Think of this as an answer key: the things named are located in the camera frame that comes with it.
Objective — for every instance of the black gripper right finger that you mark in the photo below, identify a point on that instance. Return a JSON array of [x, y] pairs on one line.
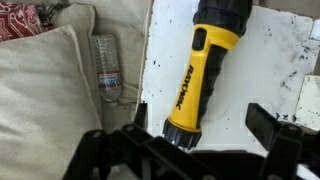
[[283, 143]]

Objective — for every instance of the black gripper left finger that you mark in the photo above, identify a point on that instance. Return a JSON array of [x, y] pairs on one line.
[[133, 150]]

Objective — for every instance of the yellow black flashlight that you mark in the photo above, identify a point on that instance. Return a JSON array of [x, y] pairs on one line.
[[190, 90]]

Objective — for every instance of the white wooden chair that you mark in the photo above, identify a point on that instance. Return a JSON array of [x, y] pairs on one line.
[[263, 66]]

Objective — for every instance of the clear plastic water bottle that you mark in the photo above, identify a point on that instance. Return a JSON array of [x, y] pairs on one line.
[[107, 70]]

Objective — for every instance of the large beige pillow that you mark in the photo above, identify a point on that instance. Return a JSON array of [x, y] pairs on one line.
[[36, 100]]

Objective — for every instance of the beige fabric sofa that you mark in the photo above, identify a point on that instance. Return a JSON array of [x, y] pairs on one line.
[[126, 30]]

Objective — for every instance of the red patterned cushion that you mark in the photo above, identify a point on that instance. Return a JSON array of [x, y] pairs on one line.
[[18, 20]]

